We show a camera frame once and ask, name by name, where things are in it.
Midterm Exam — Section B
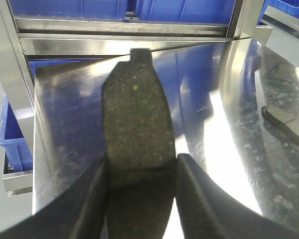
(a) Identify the background steel shelf rack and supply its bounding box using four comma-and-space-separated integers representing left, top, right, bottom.
260, 0, 299, 32

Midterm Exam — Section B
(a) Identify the blue bin under table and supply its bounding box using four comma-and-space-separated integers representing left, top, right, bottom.
0, 97, 33, 172

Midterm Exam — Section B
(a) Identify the right blue plastic bin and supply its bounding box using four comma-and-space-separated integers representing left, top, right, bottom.
133, 0, 235, 24

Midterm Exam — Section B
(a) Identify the grey brake pad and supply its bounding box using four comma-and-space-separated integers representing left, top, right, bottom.
102, 49, 176, 239
262, 105, 299, 145

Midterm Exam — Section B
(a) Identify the blue plastic bin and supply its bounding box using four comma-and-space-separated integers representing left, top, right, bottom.
133, 0, 235, 24
9, 0, 128, 19

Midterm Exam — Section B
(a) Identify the left blue plastic bin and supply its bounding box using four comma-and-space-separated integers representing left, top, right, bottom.
9, 0, 128, 19

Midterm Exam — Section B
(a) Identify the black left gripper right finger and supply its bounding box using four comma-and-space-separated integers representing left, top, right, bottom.
175, 153, 299, 239

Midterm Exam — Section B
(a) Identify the stainless steel rack frame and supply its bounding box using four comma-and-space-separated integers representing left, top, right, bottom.
0, 0, 275, 125

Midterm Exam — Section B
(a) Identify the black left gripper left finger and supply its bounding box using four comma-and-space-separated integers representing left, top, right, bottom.
0, 156, 109, 239

